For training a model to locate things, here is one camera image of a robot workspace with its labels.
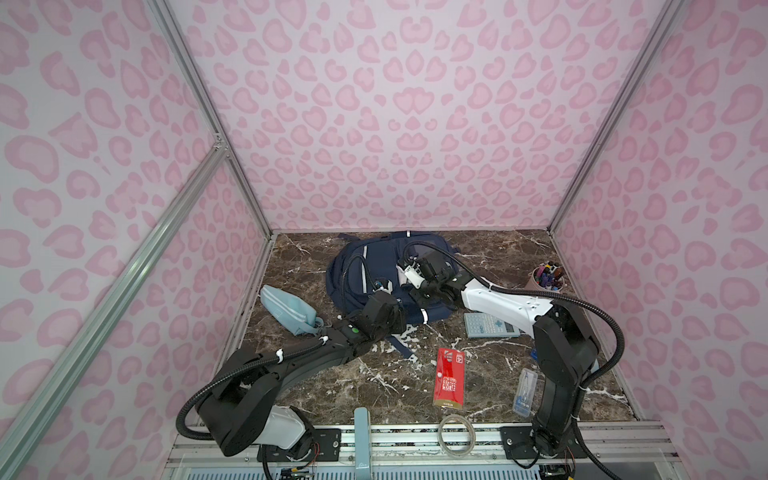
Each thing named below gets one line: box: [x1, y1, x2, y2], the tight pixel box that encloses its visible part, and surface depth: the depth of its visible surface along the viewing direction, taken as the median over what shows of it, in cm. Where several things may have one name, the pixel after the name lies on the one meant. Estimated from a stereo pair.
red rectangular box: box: [433, 348, 467, 410], surface depth 85 cm
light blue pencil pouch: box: [259, 285, 324, 336], surface depth 95 cm
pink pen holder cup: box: [524, 260, 565, 291], surface depth 93 cm
